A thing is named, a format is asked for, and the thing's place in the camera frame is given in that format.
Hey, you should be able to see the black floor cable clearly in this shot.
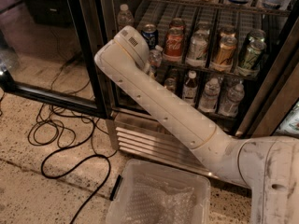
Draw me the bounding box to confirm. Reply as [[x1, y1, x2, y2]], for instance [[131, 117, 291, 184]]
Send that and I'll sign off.
[[26, 54, 119, 224]]

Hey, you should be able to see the red Coca-Cola can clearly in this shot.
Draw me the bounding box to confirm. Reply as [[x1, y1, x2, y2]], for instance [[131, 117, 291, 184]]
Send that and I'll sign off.
[[164, 27, 184, 62]]

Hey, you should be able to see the shelf water bottle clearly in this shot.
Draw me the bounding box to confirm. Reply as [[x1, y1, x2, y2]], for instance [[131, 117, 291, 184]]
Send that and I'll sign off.
[[218, 83, 245, 118], [198, 77, 221, 113]]

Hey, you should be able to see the bottom shelf water bottle right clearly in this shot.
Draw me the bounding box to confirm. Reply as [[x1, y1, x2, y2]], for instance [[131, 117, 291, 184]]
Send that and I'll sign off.
[[218, 83, 245, 118]]

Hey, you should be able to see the blue Pepsi can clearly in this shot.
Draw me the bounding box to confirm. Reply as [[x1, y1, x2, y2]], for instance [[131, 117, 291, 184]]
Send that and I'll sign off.
[[141, 23, 158, 49]]

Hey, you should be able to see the rear red soda can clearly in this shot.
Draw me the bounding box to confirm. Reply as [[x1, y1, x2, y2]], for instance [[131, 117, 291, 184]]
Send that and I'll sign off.
[[169, 18, 186, 31]]

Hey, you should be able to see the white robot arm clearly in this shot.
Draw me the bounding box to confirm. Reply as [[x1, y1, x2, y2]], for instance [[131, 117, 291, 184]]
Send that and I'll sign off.
[[94, 26, 299, 224]]

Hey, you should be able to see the brown drink bottle right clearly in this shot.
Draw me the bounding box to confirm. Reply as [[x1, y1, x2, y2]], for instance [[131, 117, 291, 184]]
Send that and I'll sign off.
[[182, 70, 198, 106]]

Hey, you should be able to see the bubble wrap sheet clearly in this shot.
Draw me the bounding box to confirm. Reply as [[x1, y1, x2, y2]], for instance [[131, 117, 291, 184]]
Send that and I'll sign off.
[[121, 175, 195, 224]]

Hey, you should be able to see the gold soda can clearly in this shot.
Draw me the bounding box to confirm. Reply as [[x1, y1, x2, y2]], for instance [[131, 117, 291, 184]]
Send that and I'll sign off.
[[210, 36, 237, 72]]

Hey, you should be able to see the clear water bottle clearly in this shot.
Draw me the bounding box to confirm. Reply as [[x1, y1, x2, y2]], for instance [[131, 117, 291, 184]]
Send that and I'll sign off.
[[148, 45, 163, 78], [117, 4, 135, 30]]

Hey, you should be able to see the open glass fridge door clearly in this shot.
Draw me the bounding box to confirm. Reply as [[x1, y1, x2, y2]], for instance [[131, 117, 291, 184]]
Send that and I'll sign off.
[[0, 0, 108, 119]]

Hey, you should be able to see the clear plastic bin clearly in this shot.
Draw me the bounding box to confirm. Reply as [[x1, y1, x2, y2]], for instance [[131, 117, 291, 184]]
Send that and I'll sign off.
[[105, 160, 210, 224]]

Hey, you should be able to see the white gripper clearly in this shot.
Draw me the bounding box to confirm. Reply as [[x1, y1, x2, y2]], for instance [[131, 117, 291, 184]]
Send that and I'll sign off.
[[114, 25, 150, 71]]

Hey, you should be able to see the green soda can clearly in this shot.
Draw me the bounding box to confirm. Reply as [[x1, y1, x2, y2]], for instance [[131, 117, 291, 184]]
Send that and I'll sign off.
[[237, 29, 266, 77]]

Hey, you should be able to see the silver diet soda can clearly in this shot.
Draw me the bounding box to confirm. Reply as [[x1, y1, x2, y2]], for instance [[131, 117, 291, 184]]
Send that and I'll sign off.
[[186, 33, 208, 66]]

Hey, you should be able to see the bottom shelf water bottle left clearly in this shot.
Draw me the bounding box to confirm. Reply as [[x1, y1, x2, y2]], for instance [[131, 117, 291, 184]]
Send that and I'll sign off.
[[198, 77, 221, 113]]

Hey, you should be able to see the gold can bottom shelf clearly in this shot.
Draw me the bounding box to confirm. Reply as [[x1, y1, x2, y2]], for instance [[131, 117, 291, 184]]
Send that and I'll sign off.
[[164, 77, 177, 93]]

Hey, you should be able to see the stainless steel fridge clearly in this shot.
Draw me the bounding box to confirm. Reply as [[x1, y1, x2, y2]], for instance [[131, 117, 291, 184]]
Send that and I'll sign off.
[[64, 0, 299, 179]]

